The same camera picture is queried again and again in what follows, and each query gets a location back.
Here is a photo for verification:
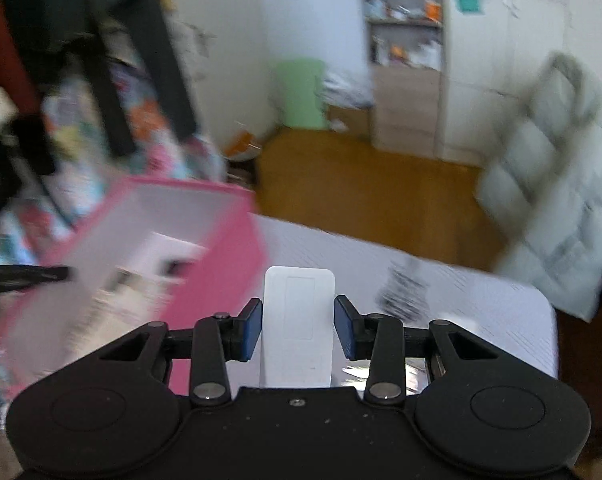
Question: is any white remote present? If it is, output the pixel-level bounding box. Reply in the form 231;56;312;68
261;266;336;389

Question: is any pink cardboard box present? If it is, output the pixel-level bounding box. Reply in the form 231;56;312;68
0;178;266;398

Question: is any patterned white tablecloth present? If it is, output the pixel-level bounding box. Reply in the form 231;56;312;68
255;216;558;376

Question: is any floral quilt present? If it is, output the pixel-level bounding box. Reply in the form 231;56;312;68
0;61;226;264

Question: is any cardboard box on floor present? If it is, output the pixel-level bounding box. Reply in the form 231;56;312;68
327;105;374;139

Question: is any grey puffer jacket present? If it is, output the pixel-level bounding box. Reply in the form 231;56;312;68
476;52;602;321

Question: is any green folding table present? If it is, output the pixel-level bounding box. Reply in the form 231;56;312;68
274;58;328;130

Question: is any light wood wardrobe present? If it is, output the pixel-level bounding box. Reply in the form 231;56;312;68
436;0;602;166

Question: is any wooden shelf cabinet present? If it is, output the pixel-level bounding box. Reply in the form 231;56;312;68
364;0;444;158

